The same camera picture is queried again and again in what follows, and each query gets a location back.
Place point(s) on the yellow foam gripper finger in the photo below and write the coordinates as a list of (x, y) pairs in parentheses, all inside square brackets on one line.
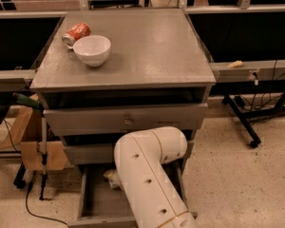
[(111, 174)]

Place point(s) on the plastic bottle with white cap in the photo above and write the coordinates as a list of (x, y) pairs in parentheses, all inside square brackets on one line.
[(113, 184)]

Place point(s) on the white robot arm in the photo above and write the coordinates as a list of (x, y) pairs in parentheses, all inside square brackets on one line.
[(139, 157)]

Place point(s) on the grey middle drawer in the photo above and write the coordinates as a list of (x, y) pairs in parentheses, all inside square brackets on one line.
[(88, 152)]

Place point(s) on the grey drawer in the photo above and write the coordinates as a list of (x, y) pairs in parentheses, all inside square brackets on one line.
[(88, 152), (103, 207), (104, 120)]

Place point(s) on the grey bottom drawer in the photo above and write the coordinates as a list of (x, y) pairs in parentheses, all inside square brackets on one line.
[(103, 207)]

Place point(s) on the grey top drawer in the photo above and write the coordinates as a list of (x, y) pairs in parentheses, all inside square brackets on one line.
[(104, 120)]

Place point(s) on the grey drawer cabinet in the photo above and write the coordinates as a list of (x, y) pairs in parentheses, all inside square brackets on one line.
[(155, 59)]

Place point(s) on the tripod stand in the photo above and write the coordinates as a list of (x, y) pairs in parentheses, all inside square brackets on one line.
[(44, 157)]

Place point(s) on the brown cardboard box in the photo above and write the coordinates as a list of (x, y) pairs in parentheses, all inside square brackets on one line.
[(26, 135)]

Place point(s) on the white ceramic bowl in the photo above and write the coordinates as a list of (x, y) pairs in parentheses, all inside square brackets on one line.
[(92, 50)]

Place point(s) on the orange soda can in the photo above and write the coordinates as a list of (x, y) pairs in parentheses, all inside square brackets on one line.
[(75, 33)]

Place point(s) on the black table leg with caster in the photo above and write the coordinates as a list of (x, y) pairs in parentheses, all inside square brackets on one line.
[(256, 141)]

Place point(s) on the small foam scrap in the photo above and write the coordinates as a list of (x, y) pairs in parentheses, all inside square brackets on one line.
[(235, 64)]

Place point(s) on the green handled tool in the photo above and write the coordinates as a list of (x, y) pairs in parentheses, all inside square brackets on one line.
[(26, 101)]

